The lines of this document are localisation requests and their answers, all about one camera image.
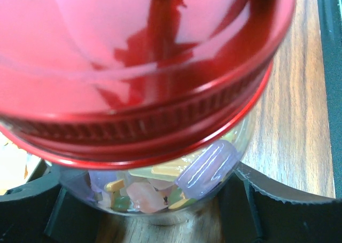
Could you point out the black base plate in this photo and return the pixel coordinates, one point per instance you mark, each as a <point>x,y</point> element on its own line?
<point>330,26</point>

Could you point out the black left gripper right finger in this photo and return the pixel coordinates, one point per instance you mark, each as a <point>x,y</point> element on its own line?
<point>256,208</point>

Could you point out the red jar lid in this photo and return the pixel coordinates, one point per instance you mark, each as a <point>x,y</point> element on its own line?
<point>120,84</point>

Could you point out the brown tin of gummies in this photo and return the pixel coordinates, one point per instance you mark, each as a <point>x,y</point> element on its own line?
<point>17,165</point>

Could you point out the clear glass jar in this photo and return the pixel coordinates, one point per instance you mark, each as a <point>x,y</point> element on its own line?
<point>166,193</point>

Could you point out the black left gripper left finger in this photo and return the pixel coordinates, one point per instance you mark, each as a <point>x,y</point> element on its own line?
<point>57,207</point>

